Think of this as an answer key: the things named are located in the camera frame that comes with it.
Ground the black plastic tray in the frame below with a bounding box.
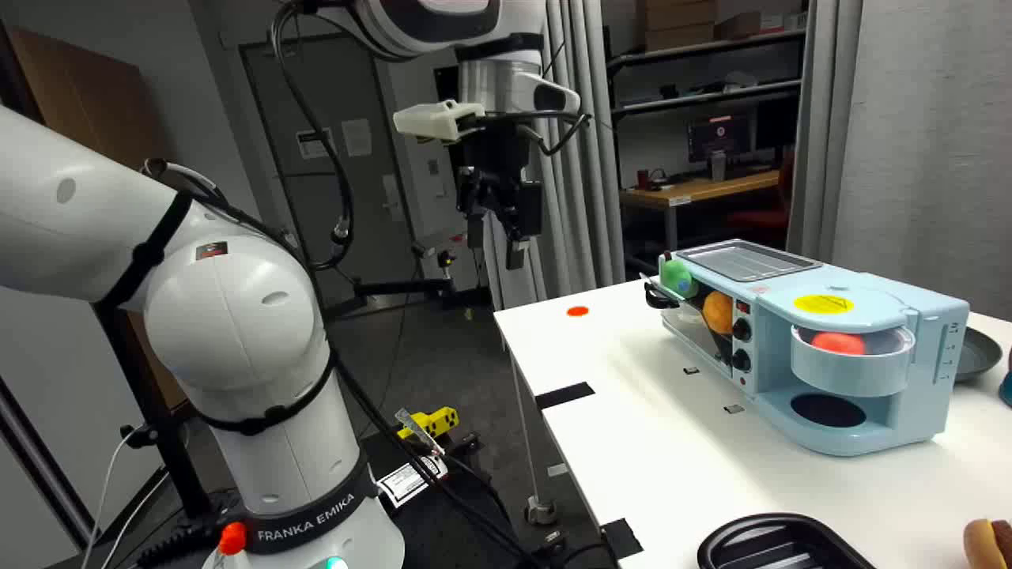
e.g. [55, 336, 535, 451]
[691, 508, 880, 569]

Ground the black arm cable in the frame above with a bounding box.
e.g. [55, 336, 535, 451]
[265, 0, 357, 271]

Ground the brown toy bread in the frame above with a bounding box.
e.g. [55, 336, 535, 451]
[960, 517, 1012, 569]

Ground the green toy ball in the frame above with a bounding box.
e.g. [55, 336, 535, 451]
[657, 255, 700, 303]

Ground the white cable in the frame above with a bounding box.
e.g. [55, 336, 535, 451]
[78, 422, 172, 569]

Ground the brown wooden panel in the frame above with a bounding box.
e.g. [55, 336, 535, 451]
[0, 27, 189, 413]

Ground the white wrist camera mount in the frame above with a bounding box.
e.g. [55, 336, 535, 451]
[392, 94, 489, 147]

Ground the black stand bar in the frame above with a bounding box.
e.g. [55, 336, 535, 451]
[352, 274, 500, 310]

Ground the white label card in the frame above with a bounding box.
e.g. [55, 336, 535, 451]
[374, 460, 430, 508]

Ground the black shelf equipment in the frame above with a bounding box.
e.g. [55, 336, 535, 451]
[689, 107, 795, 176]

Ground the red toy food piece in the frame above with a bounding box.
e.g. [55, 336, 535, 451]
[808, 329, 869, 359]

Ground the wooden desk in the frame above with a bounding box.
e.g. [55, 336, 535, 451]
[618, 169, 789, 252]

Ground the cardboard box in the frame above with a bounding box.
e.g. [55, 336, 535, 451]
[632, 0, 720, 51]

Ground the yellow clamp tool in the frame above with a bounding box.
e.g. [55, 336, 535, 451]
[392, 406, 463, 447]

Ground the clear toy oven door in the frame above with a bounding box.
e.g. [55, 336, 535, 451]
[642, 270, 743, 373]

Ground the thin metal table leg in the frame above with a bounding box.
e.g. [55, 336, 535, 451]
[507, 351, 559, 532]

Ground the grey door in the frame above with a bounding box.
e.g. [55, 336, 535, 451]
[237, 34, 421, 296]

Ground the black tape strip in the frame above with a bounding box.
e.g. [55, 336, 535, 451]
[532, 379, 597, 410]
[597, 517, 645, 564]

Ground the dark storage shelf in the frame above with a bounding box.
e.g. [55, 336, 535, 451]
[605, 0, 808, 279]

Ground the wide grey curtain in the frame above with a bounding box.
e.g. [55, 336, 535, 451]
[477, 0, 627, 314]

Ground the light blue toy oven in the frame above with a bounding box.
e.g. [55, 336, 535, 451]
[642, 237, 975, 463]

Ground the narrow grey curtain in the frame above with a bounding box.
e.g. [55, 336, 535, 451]
[784, 0, 866, 267]

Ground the black tripod pole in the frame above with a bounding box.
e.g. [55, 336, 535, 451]
[90, 302, 214, 522]

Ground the orange toy ball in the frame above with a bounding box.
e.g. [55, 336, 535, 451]
[700, 291, 736, 337]

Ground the silver camera device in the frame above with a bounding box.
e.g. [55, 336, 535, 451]
[414, 237, 480, 291]

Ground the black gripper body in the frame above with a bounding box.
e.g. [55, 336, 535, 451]
[451, 112, 546, 239]

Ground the grey bowl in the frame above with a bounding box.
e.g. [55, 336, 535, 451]
[950, 327, 1006, 387]

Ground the white paper door notice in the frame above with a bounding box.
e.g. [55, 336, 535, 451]
[339, 116, 376, 160]

